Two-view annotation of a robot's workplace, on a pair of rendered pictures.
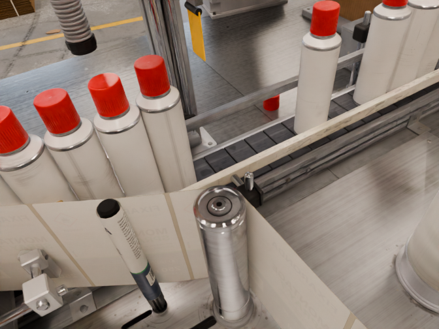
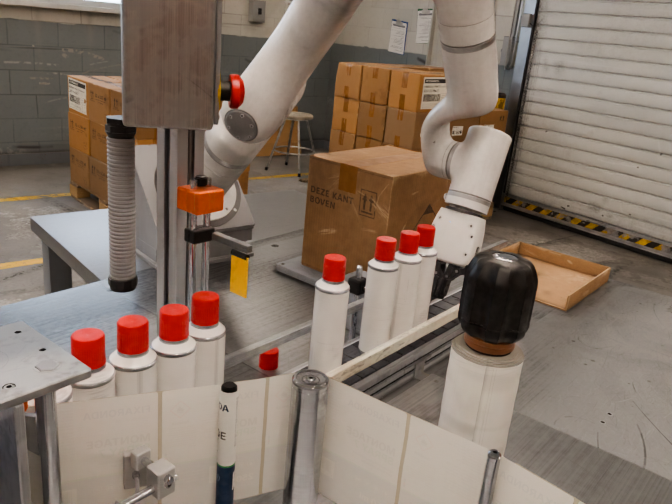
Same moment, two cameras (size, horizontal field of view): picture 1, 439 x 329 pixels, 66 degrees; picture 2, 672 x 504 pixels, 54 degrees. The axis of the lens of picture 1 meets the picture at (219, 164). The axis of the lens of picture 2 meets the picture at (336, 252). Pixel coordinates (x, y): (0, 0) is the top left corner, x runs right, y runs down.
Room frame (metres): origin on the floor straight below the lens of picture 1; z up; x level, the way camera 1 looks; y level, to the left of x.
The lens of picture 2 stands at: (-0.38, 0.26, 1.41)
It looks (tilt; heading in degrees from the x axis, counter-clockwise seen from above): 19 degrees down; 332
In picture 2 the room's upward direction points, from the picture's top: 6 degrees clockwise
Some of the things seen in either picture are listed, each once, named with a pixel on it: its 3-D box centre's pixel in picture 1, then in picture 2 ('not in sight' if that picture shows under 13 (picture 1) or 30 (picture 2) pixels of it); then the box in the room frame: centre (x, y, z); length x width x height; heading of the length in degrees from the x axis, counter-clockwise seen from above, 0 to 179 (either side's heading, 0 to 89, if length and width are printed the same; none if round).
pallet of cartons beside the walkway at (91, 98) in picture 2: not in sight; (156, 150); (4.27, -0.67, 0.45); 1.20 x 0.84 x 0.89; 15
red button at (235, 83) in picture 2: not in sight; (230, 91); (0.35, 0.04, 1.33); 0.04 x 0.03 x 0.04; 170
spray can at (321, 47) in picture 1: (316, 76); (329, 320); (0.43, -0.16, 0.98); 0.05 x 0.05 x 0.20
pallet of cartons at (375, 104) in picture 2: not in sight; (417, 144); (3.92, -2.61, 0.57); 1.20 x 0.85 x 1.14; 106
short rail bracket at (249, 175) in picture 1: (250, 202); not in sight; (0.28, -0.04, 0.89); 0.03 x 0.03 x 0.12; 25
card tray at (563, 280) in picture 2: not in sight; (540, 272); (0.79, -0.95, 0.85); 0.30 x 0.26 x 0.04; 115
